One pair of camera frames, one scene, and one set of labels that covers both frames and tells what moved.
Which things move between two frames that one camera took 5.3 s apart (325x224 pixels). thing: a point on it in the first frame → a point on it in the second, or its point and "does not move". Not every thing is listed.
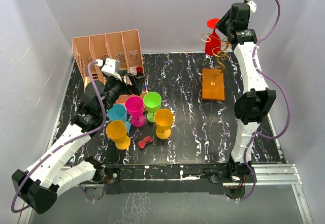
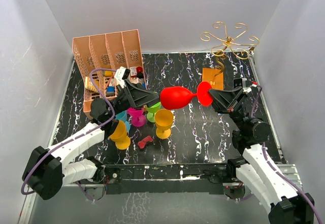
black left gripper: (136, 83) → (139, 97)
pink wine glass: (134, 106) does not move
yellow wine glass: (116, 131) does not move
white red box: (133, 70) does not move
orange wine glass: (164, 119) does not move
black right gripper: (220, 25) → (229, 96)
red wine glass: (213, 46) → (174, 97)
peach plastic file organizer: (124, 46) does not move
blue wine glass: (118, 112) does not move
